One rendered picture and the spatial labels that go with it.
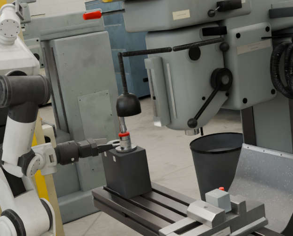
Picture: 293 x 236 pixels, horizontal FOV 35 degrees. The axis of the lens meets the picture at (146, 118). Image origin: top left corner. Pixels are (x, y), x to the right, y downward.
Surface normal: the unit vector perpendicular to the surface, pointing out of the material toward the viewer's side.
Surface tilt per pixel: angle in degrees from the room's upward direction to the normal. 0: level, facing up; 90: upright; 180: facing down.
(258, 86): 90
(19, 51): 35
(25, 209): 61
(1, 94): 79
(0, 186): 90
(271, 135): 90
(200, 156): 93
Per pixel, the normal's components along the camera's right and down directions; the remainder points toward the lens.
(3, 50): 0.29, -0.77
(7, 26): 0.22, 0.63
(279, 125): -0.82, 0.25
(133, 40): 0.55, 0.11
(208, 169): -0.58, 0.33
